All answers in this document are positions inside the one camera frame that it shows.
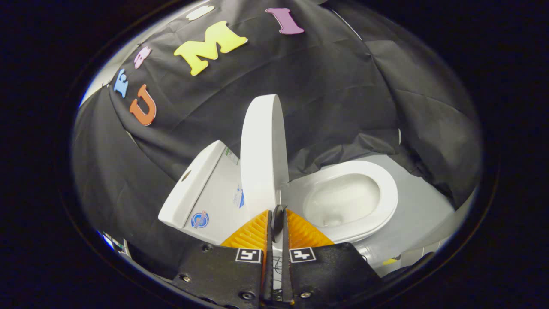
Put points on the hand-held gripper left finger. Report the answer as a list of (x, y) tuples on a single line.
[(223, 274)]

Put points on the white toilet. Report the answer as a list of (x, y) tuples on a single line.
[(214, 193)]

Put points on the yellow black floor tape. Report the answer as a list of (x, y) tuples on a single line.
[(389, 261)]

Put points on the black lid pull tab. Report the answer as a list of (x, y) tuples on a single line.
[(278, 219)]

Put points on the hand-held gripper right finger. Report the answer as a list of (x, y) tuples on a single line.
[(330, 274)]

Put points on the white toilet lid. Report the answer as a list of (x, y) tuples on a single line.
[(261, 159)]

